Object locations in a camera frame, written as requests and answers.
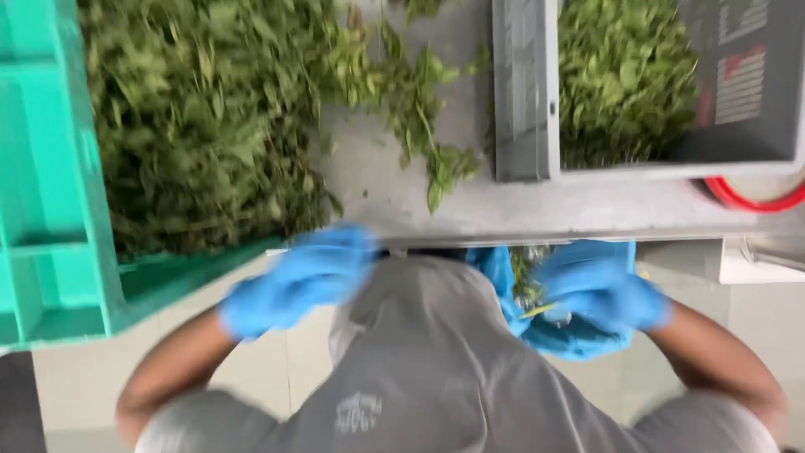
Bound person's right hand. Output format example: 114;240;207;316
530;242;672;336

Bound person's left hand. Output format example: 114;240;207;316
217;224;379;341

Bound blue plastic bag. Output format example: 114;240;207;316
465;242;637;363

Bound scattered loose green leaves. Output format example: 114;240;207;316
352;0;494;215

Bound grey plastic crate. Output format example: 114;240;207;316
491;0;805;183

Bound small bunch of green leaves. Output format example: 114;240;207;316
509;245;557;318

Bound teal plastic crate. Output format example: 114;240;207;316
0;0;284;353

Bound large heap of green leaves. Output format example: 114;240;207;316
78;0;378;259

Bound green leaves in grey crate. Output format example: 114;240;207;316
557;0;700;169

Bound person's grey shirt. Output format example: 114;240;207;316
135;255;782;453

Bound red rimmed round container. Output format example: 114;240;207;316
703;170;805;215

